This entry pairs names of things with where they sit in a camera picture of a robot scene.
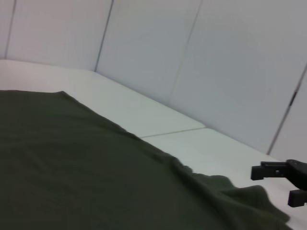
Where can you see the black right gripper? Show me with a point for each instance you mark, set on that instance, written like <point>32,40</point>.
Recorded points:
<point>298,172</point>

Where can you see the dark green t-shirt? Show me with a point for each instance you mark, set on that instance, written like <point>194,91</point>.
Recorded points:
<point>72,155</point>

